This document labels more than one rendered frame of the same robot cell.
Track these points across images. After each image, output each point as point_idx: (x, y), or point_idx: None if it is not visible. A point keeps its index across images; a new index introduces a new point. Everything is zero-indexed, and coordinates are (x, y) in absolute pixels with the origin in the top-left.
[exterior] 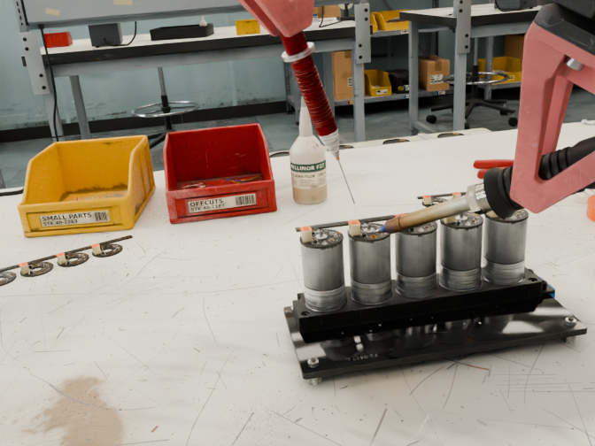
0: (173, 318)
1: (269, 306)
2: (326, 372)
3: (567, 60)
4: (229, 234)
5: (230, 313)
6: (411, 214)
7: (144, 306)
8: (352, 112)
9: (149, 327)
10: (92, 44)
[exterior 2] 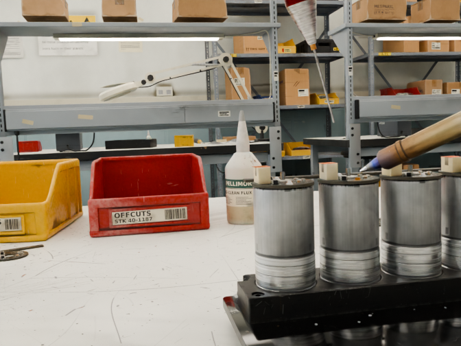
0: (67, 316)
1: (202, 304)
2: None
3: None
4: (155, 244)
5: (147, 311)
6: (420, 132)
7: (32, 304)
8: None
9: (29, 326)
10: (57, 149)
